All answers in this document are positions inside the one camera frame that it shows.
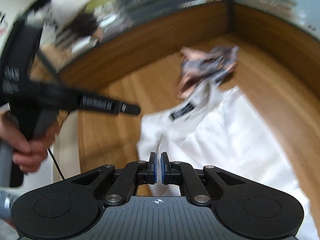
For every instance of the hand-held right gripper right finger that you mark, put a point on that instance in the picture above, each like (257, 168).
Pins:
(163, 168)

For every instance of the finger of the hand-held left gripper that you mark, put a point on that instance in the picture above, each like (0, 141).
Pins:
(130, 108)

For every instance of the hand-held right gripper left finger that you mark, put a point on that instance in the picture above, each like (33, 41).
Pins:
(154, 168)

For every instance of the white button shirt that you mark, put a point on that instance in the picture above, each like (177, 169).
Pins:
(225, 155)

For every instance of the patterned pink grey scarf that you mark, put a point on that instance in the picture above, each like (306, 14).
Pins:
(207, 65)

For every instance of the person's left hand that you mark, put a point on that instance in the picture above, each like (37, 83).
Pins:
(32, 152)

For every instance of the striped glass partition panel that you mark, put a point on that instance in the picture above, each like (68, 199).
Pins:
(275, 0)
(150, 7)

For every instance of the yellow-green sheet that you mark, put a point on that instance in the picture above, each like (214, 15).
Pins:
(102, 0)

